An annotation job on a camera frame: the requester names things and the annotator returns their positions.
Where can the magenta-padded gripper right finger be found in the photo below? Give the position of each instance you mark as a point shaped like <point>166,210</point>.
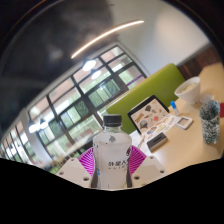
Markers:
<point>148,170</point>

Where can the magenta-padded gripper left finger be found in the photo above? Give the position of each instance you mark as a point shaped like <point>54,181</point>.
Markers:
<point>71,171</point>

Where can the white-labelled black-capped drink bottle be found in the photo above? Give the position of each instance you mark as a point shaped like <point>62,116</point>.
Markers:
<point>111,160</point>

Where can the small dark box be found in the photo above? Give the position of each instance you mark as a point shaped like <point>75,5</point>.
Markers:
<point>156,142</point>

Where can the colourful sticker sheet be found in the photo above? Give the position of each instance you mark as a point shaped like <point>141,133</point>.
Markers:
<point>163,126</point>

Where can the black-framed tablet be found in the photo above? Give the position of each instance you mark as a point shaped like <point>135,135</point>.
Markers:
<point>148,115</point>

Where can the small blue-capped bottle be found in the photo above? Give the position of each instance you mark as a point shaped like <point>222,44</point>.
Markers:
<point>174,108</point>

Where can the dark patterned cup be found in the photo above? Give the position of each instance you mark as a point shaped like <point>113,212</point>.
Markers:
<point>210,123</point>

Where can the green upholstered bench backrest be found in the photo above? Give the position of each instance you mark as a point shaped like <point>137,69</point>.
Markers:
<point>150,88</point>

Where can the white bowl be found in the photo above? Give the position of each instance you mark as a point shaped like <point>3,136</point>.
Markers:
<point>188,90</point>

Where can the group of pendant lamps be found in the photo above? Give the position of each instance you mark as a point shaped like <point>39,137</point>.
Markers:
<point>89,65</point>

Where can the long linear ceiling light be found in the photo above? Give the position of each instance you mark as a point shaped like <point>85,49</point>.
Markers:
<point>106,35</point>

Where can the black-framed window wall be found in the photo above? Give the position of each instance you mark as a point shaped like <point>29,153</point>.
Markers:
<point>79,91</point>

